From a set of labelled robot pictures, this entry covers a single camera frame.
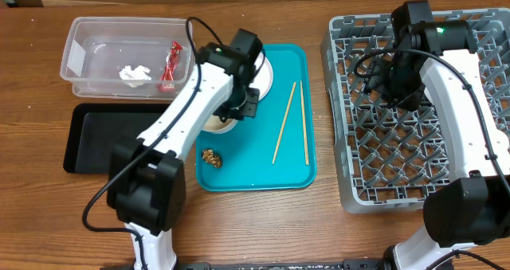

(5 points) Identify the white round plate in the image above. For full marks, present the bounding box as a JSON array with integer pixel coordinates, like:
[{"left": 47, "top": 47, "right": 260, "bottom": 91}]
[{"left": 250, "top": 53, "right": 273, "bottom": 100}]

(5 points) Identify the pink bowl with rice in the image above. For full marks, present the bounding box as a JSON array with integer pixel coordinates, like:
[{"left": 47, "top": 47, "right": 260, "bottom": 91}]
[{"left": 203, "top": 115, "right": 237, "bottom": 134}]

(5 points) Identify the brown food scrap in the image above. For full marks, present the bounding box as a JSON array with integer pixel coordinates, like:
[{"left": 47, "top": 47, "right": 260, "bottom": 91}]
[{"left": 202, "top": 149, "right": 222, "bottom": 168}]

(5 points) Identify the white napkin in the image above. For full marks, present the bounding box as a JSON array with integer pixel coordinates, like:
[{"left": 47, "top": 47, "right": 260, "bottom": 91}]
[{"left": 119, "top": 65, "right": 151, "bottom": 88}]

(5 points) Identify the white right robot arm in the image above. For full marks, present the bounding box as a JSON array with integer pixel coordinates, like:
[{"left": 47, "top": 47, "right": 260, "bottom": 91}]
[{"left": 361, "top": 1, "right": 509, "bottom": 269}]

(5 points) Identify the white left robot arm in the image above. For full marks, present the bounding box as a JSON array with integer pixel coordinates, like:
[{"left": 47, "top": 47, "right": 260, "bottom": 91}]
[{"left": 102, "top": 29, "right": 263, "bottom": 269}]

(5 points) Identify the grey dishwasher rack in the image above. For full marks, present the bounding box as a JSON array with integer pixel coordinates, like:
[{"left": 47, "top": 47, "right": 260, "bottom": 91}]
[{"left": 320, "top": 7, "right": 510, "bottom": 215}]

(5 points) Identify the teal serving tray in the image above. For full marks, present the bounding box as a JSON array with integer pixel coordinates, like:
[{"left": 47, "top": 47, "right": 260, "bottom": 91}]
[{"left": 196, "top": 44, "right": 317, "bottom": 192}]

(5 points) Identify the red snack wrapper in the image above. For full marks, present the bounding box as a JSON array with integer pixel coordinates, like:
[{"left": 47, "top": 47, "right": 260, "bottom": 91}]
[{"left": 159, "top": 41, "right": 182, "bottom": 92}]

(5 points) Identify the clear plastic bin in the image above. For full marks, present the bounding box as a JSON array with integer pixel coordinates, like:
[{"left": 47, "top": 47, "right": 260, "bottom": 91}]
[{"left": 60, "top": 17, "right": 194, "bottom": 100}]

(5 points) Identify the black tray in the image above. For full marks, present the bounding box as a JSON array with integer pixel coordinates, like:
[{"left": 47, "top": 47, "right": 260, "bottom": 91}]
[{"left": 63, "top": 103, "right": 168, "bottom": 174}]

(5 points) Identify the black rail at table edge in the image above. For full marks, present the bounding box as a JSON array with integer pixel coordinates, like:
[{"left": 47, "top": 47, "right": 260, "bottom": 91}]
[{"left": 171, "top": 248, "right": 455, "bottom": 270}]

